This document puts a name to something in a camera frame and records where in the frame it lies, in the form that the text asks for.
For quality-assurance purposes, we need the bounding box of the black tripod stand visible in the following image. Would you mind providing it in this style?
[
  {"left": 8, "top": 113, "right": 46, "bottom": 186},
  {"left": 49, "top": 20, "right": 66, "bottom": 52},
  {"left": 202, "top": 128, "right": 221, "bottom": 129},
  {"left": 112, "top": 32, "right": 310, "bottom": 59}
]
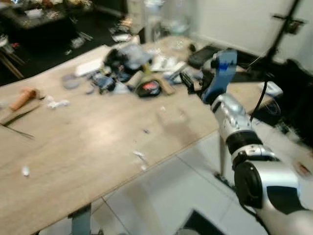
[{"left": 263, "top": 0, "right": 305, "bottom": 65}]

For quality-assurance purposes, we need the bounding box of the grey round lid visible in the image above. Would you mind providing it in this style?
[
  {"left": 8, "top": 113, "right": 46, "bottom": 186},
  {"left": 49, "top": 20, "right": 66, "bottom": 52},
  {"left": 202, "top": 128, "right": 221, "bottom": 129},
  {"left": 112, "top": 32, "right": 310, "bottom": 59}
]
[{"left": 62, "top": 74, "right": 82, "bottom": 90}]

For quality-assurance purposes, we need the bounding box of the black red tape measure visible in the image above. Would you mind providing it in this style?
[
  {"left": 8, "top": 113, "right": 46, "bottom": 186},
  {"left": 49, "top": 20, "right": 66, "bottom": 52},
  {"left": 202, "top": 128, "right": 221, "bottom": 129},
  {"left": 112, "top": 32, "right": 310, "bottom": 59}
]
[{"left": 135, "top": 79, "right": 161, "bottom": 97}]

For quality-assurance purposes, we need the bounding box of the orange handled tool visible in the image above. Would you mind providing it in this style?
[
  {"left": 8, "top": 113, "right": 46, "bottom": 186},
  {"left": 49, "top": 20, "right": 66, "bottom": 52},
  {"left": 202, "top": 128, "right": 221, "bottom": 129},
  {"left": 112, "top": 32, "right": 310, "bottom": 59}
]
[{"left": 9, "top": 87, "right": 40, "bottom": 112}]

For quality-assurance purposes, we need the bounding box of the white flat device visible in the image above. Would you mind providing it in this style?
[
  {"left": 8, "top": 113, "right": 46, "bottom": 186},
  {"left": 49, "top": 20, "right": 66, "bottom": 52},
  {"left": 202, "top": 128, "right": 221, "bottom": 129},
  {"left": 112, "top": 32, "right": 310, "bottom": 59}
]
[{"left": 259, "top": 80, "right": 284, "bottom": 97}]

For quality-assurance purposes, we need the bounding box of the white crumpled tissue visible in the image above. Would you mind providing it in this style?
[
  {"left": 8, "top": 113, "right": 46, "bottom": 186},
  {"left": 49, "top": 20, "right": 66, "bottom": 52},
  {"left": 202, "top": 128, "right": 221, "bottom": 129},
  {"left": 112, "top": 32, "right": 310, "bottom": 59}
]
[{"left": 46, "top": 96, "right": 70, "bottom": 110}]

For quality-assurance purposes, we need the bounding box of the grey metal table leg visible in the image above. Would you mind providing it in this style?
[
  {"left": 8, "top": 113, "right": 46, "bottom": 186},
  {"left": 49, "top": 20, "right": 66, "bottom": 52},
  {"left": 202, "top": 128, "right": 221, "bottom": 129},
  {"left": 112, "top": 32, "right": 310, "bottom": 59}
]
[
  {"left": 216, "top": 136, "right": 236, "bottom": 189},
  {"left": 71, "top": 204, "right": 94, "bottom": 235}
]

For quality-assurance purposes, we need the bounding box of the black and blue pouch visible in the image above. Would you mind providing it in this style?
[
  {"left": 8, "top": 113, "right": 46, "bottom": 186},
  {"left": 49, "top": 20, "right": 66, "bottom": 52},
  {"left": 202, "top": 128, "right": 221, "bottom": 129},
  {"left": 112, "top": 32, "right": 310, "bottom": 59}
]
[{"left": 102, "top": 43, "right": 153, "bottom": 75}]

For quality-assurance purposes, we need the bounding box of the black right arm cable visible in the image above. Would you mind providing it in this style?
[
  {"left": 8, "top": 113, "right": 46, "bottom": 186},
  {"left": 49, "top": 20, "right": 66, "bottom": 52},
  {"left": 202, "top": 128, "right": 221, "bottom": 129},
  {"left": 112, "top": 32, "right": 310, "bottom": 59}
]
[{"left": 249, "top": 80, "right": 270, "bottom": 123}]

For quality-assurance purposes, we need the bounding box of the black floor mat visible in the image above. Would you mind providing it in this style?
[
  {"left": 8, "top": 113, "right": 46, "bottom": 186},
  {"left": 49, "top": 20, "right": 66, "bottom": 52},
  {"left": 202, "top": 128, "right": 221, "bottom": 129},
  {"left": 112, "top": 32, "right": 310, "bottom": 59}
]
[{"left": 180, "top": 210, "right": 222, "bottom": 235}]

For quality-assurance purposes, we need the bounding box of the thin black rod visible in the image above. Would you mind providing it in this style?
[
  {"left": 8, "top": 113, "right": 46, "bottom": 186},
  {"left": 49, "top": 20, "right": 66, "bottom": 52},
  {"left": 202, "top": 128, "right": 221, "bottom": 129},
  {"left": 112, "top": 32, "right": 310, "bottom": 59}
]
[{"left": 0, "top": 122, "right": 36, "bottom": 140}]

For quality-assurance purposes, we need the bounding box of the white flat box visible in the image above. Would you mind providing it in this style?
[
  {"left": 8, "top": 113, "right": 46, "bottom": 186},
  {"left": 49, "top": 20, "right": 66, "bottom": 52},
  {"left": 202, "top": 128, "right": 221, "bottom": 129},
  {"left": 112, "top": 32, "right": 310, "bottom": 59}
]
[{"left": 75, "top": 58, "right": 104, "bottom": 77}]

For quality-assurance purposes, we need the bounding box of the wooden board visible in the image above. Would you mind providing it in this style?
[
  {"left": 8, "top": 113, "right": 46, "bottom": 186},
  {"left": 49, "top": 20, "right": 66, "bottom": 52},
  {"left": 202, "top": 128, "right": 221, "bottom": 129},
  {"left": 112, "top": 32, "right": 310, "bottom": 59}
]
[{"left": 0, "top": 97, "right": 44, "bottom": 126}]

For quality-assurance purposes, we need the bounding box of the black low table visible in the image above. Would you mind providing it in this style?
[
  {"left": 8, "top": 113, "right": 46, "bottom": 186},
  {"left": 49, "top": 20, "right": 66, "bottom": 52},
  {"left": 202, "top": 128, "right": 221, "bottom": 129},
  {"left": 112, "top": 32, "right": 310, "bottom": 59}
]
[{"left": 0, "top": 4, "right": 75, "bottom": 46}]

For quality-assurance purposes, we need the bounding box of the black flat case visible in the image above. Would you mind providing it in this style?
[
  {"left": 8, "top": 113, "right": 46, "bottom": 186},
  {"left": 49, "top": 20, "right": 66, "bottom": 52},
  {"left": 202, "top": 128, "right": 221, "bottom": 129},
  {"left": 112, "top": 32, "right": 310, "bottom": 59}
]
[{"left": 188, "top": 46, "right": 222, "bottom": 69}]

